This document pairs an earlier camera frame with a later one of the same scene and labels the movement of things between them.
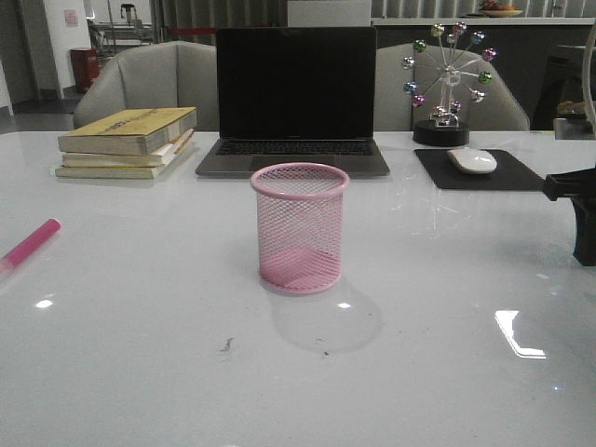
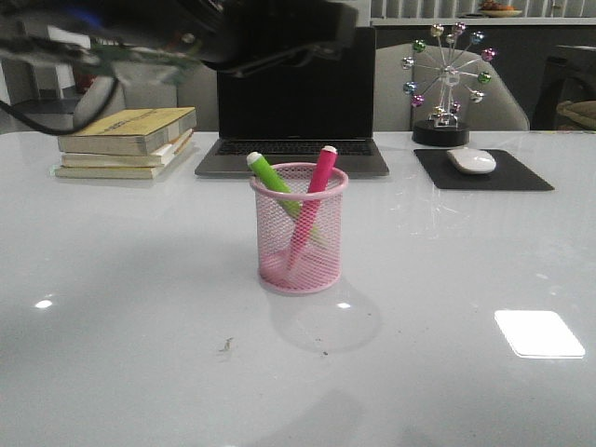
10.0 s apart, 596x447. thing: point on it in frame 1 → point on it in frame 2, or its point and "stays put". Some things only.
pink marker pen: x=19 y=252 → x=318 y=196
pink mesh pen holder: x=300 y=208 stays put
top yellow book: x=130 y=131 stays put
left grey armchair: x=171 y=74 stays put
